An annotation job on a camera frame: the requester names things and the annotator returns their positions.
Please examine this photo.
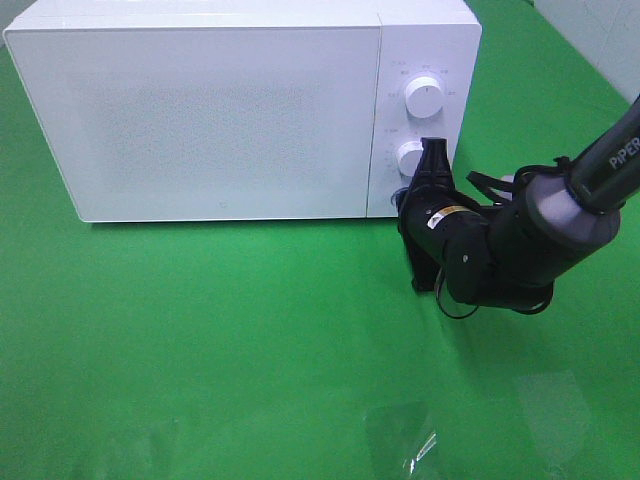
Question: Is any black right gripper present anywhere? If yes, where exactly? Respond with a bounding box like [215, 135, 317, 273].
[397, 137, 495, 294]

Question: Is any white microwave knob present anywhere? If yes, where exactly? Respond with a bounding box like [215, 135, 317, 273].
[404, 74, 445, 119]
[397, 141, 423, 177]

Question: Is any round white door button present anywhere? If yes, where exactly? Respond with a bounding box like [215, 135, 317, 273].
[391, 187, 408, 210]

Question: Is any white microwave door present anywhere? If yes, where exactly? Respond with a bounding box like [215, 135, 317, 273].
[7, 28, 380, 223]

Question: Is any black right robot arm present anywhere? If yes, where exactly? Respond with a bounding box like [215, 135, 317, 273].
[393, 103, 639, 315]

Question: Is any white microwave oven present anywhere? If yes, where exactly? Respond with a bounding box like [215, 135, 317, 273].
[3, 1, 482, 223]

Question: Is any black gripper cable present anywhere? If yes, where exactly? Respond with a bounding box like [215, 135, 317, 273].
[432, 157, 574, 320]

